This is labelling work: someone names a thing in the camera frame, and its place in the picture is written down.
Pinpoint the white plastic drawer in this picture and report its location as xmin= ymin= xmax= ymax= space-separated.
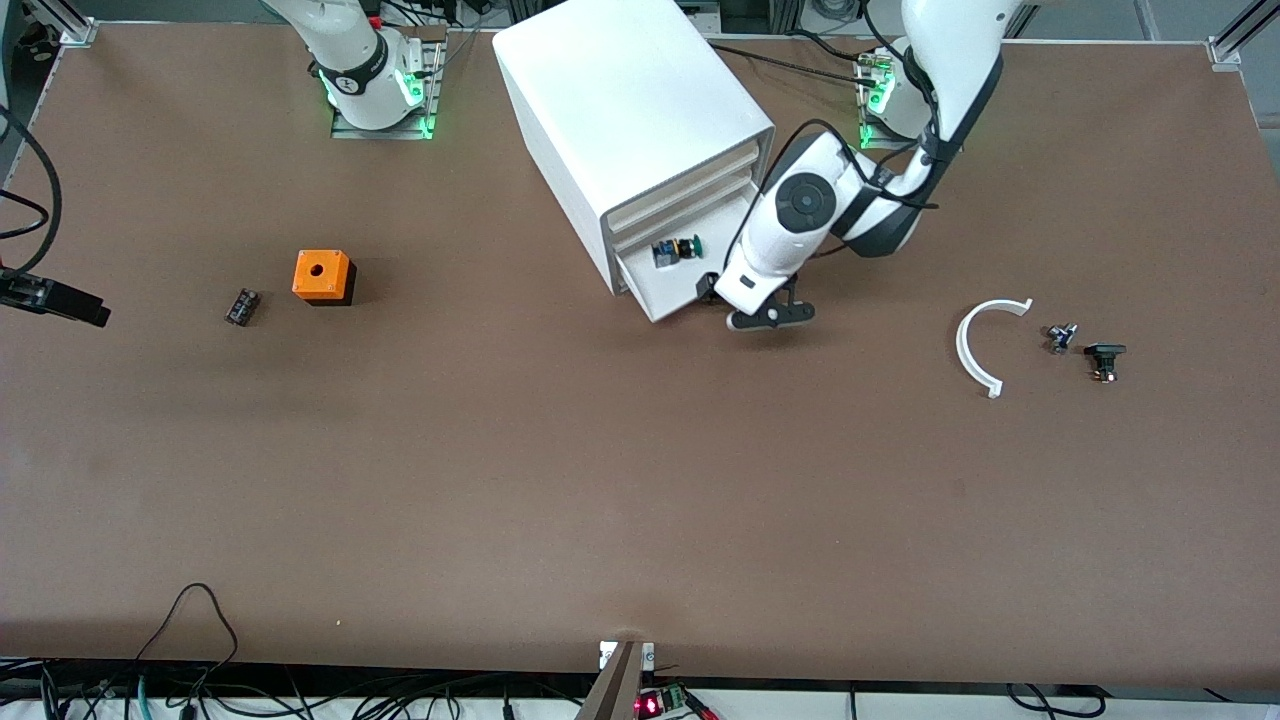
xmin=603 ymin=143 xmax=773 ymax=236
xmin=608 ymin=165 xmax=769 ymax=259
xmin=614 ymin=188 xmax=763 ymax=324

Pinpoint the green push button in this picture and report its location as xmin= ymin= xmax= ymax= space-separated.
xmin=652 ymin=234 xmax=705 ymax=270

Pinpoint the white drawer cabinet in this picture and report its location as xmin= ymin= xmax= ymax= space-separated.
xmin=492 ymin=0 xmax=777 ymax=296

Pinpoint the white semicircular plastic clamp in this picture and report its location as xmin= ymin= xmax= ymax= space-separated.
xmin=955 ymin=297 xmax=1034 ymax=399

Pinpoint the circuit board with red light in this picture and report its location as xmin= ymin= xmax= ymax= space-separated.
xmin=634 ymin=684 xmax=721 ymax=720

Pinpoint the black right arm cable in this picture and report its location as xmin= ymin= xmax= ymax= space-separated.
xmin=0 ymin=105 xmax=63 ymax=273

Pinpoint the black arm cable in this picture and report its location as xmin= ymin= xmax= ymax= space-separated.
xmin=733 ymin=120 xmax=943 ymax=263
xmin=0 ymin=105 xmax=63 ymax=273

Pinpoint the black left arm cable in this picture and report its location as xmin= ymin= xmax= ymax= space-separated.
xmin=733 ymin=120 xmax=943 ymax=263

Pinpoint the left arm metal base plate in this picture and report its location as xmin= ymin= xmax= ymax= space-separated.
xmin=854 ymin=55 xmax=913 ymax=151

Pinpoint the black base power cable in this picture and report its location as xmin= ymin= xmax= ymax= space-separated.
xmin=705 ymin=42 xmax=873 ymax=81

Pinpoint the orange button enclosure box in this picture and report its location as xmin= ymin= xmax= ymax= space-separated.
xmin=292 ymin=249 xmax=358 ymax=307

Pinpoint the aluminium frame profile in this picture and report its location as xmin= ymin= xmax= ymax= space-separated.
xmin=18 ymin=0 xmax=98 ymax=47
xmin=1205 ymin=0 xmax=1280 ymax=67

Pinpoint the black flat-cap switch part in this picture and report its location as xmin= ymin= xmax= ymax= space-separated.
xmin=1084 ymin=342 xmax=1128 ymax=385

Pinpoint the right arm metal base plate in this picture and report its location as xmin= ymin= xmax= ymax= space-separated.
xmin=330 ymin=38 xmax=447 ymax=141

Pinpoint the black looped cable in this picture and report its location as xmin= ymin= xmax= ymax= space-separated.
xmin=133 ymin=583 xmax=241 ymax=701

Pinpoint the brown wooden post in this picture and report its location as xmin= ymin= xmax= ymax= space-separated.
xmin=574 ymin=640 xmax=646 ymax=720

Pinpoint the black coiled cable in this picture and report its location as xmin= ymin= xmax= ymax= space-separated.
xmin=1005 ymin=683 xmax=1107 ymax=719

